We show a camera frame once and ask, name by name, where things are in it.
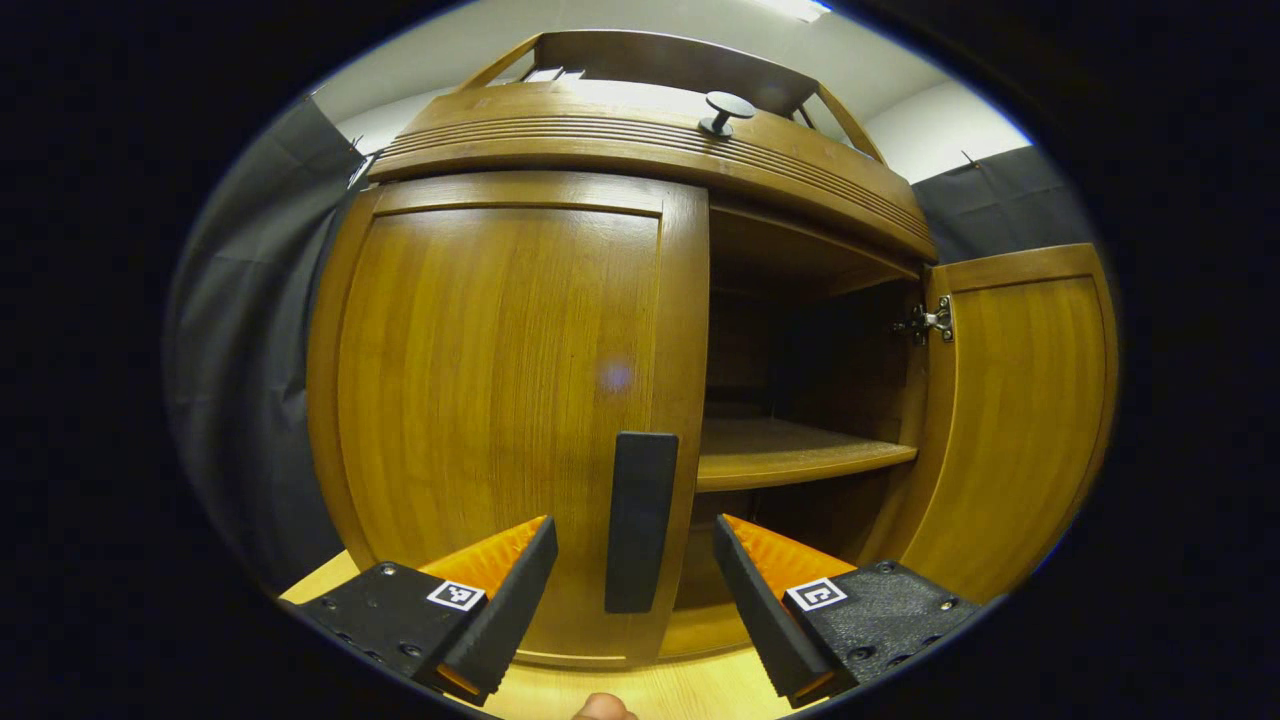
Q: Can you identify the wooden inner shelf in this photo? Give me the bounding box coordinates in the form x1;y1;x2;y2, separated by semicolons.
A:
697;417;919;492

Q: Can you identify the black round drawer knob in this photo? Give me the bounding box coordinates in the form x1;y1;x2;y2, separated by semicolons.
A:
698;91;757;138

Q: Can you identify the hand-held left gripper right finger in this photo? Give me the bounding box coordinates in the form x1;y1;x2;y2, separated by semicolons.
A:
712;514;986;709

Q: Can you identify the metal door hinge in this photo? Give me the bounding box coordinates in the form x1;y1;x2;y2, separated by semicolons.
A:
893;296;956;347

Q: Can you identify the wooden double-door shoe cabinet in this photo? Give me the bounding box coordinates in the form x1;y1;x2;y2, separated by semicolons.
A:
368;30;941;661

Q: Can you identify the black door handle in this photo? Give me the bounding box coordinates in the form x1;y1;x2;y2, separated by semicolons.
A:
604;431;680;614

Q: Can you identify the wooden shoe cabinet door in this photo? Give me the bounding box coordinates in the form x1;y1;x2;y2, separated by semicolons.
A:
880;243;1119;604
305;170;711;669

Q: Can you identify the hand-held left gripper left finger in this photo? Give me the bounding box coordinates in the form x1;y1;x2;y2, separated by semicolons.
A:
283;515;559;707

